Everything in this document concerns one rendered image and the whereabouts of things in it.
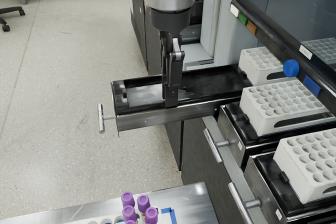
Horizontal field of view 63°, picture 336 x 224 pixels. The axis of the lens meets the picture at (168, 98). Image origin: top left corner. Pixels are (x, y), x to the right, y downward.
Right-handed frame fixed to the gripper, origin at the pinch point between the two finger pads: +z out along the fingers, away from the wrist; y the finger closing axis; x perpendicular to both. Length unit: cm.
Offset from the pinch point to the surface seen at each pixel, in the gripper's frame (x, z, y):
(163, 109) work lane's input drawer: 2.1, 3.8, -2.1
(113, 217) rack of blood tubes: 15.1, -3.8, -29.3
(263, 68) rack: -24.3, -1.3, 1.4
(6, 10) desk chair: 108, 74, 253
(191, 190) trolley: 2.3, 2.4, -24.6
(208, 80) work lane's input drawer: -12.1, 4.0, 6.2
